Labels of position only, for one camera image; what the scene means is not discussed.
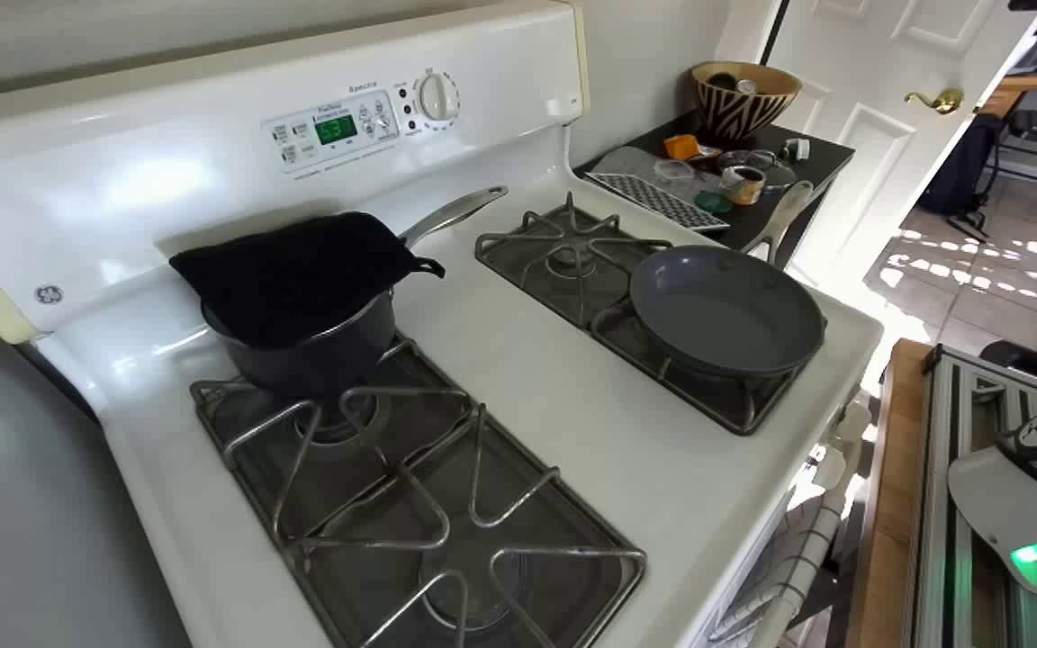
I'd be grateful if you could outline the small brown cup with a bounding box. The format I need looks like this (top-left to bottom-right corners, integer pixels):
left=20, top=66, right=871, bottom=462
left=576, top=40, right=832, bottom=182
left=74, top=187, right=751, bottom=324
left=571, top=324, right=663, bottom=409
left=724, top=163, right=773, bottom=212

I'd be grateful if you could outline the white oven control panel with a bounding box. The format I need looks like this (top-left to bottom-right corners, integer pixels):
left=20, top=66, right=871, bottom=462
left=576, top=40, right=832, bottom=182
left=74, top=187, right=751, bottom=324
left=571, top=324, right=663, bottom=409
left=0, top=0, right=889, bottom=648

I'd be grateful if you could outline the green digital display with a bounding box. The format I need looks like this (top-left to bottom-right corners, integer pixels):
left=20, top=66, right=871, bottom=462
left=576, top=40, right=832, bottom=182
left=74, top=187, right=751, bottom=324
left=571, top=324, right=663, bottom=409
left=313, top=110, right=360, bottom=149

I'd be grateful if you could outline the metal rail frame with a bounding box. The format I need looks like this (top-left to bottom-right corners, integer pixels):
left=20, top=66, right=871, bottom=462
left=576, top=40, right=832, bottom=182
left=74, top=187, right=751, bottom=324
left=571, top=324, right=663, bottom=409
left=916, top=342, right=1037, bottom=648

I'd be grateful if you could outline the woven zebra pattern basket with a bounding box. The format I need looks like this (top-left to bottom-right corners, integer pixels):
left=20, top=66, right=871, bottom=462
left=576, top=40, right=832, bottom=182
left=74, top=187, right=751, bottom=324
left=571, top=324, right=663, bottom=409
left=689, top=59, right=805, bottom=150

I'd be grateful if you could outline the wooden mount board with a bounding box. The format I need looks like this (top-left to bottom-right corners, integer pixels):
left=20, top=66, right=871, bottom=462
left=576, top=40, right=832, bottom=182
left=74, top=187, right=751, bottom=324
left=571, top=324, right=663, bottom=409
left=846, top=340, right=935, bottom=648

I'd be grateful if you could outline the black cloth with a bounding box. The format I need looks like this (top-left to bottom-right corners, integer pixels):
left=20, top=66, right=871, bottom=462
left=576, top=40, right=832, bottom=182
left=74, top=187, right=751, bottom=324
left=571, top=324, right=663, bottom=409
left=166, top=209, right=445, bottom=354

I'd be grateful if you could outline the checkered dish towel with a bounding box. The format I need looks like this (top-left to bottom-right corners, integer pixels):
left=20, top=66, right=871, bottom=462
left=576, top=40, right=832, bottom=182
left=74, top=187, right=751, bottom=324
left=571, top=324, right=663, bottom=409
left=709, top=493, right=849, bottom=648

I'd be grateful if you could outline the white panel door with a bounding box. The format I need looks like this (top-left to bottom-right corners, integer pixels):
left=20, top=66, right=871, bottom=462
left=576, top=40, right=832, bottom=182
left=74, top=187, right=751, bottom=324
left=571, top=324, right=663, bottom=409
left=755, top=0, right=1037, bottom=317

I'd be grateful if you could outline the small orange object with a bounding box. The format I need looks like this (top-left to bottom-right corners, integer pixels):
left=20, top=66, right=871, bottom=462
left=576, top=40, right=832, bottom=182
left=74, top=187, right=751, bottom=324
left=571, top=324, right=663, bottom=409
left=658, top=130, right=705, bottom=167

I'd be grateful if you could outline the dark pot with metal handle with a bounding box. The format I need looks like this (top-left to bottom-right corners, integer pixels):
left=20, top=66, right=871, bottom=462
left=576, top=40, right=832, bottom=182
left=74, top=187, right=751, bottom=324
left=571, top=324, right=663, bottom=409
left=197, top=182, right=511, bottom=404

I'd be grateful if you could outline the grey button control panel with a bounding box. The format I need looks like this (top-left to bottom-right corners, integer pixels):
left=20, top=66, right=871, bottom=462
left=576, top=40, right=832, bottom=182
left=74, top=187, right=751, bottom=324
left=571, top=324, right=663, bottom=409
left=259, top=83, right=408, bottom=180

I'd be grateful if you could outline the grey frying pan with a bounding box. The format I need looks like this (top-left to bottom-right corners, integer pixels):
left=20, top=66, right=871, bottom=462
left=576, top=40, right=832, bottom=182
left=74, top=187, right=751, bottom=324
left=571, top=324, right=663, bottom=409
left=625, top=175, right=832, bottom=383

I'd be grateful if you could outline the brass door handle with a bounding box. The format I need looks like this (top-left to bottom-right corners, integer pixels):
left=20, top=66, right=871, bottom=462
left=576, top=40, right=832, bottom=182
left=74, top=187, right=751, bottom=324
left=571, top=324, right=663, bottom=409
left=901, top=83, right=970, bottom=122

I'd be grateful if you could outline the black burner grate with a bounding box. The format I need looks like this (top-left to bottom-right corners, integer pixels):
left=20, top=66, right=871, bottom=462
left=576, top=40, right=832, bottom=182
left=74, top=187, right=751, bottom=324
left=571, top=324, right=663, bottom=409
left=471, top=193, right=828, bottom=438
left=186, top=340, right=651, bottom=648

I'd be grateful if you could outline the black side counter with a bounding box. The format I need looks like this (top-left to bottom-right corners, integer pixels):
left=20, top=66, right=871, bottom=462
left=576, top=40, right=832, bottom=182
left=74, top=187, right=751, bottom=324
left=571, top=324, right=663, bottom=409
left=576, top=110, right=857, bottom=259

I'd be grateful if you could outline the white oven temperature knob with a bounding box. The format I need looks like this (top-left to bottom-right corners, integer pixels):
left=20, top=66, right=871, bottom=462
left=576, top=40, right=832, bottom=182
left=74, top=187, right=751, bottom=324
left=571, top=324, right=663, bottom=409
left=412, top=66, right=465, bottom=127

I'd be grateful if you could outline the patterned grey trivet mat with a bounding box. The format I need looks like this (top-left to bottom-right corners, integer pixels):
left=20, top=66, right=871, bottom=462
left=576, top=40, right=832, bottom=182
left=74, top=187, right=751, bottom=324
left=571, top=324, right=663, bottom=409
left=586, top=169, right=735, bottom=235

